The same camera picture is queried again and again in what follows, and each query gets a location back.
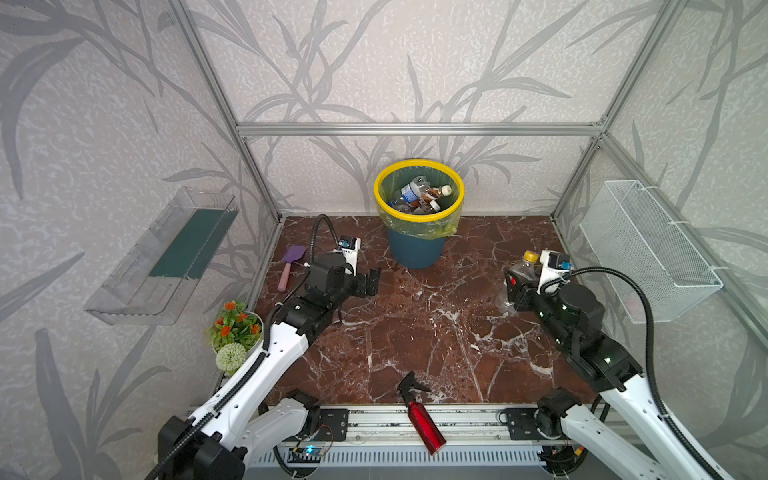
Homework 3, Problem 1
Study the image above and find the red label bottle yellow cap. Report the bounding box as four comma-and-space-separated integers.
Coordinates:
505, 250, 539, 303

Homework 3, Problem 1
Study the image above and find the blue label water bottle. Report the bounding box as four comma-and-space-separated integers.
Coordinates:
400, 175, 430, 205

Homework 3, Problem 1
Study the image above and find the brown coffee bottle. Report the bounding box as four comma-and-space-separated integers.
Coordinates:
423, 185, 453, 202

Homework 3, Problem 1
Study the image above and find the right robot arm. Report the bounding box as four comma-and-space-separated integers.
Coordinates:
504, 268, 730, 479

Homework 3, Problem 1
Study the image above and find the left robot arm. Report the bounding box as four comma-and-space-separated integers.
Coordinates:
148, 235, 381, 479

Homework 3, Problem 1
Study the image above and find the yellow-green bin liner bag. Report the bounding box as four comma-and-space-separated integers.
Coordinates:
374, 159, 466, 240

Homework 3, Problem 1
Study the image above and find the teal bin with yellow rim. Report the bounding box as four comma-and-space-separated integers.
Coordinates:
374, 159, 465, 269

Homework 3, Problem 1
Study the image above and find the purple toy shovel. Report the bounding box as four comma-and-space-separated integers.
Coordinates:
277, 245, 306, 293

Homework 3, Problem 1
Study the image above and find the artificial flower pot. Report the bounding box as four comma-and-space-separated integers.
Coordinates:
206, 300, 264, 375

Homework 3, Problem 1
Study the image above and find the red spray bottle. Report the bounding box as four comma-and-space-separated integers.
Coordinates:
397, 371, 446, 455

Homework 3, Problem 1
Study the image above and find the green circuit board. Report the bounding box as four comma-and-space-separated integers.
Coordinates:
283, 443, 331, 465

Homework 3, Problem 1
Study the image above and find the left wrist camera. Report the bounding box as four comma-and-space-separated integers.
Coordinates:
337, 235, 361, 276

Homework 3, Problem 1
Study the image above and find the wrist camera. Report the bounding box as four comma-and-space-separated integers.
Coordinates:
337, 235, 361, 276
537, 250, 573, 296

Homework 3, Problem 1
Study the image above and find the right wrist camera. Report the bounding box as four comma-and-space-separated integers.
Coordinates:
537, 250, 573, 296

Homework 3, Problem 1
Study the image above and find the white wire mesh basket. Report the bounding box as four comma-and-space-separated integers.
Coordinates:
580, 180, 723, 323

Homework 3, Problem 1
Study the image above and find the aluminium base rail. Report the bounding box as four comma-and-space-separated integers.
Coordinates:
251, 403, 679, 446

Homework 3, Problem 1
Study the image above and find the clear acrylic wall shelf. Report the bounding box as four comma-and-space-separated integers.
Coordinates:
84, 187, 239, 326

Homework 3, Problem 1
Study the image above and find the aluminium frame crossbar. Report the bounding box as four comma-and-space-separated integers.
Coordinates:
236, 122, 602, 137

